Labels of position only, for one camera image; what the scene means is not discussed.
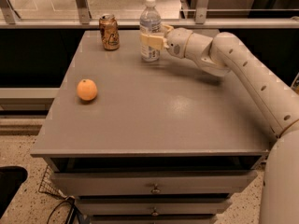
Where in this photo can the grey drawer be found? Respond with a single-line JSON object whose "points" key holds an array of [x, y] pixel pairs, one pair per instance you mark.
{"points": [[152, 183], [152, 206]]}

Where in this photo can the middle grey drawer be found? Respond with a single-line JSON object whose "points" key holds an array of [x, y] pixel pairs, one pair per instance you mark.
{"points": [[152, 206]]}

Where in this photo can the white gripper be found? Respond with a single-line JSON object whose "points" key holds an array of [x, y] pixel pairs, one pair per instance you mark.
{"points": [[177, 41]]}

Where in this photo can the metal window railing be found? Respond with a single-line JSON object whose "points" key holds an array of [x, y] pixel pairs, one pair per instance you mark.
{"points": [[218, 14]]}

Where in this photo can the grey drawer cabinet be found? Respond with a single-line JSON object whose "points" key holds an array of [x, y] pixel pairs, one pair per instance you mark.
{"points": [[166, 116]]}

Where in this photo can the black chair seat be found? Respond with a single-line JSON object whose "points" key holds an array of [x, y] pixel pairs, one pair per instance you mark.
{"points": [[11, 178]]}

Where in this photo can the top grey drawer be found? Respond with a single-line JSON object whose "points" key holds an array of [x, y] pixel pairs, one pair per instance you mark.
{"points": [[152, 183]]}

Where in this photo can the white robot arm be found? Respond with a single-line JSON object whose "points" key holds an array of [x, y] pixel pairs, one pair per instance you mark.
{"points": [[279, 104]]}

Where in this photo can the orange soda can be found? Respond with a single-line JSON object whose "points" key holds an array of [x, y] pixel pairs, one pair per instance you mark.
{"points": [[109, 32]]}

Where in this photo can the wire mesh basket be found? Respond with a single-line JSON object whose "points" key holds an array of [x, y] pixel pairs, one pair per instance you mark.
{"points": [[47, 187]]}

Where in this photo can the orange fruit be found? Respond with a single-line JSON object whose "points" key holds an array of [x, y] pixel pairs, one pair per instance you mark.
{"points": [[86, 90]]}

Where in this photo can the clear blue-label plastic bottle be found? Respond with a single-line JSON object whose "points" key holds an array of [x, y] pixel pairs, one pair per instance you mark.
{"points": [[150, 22]]}

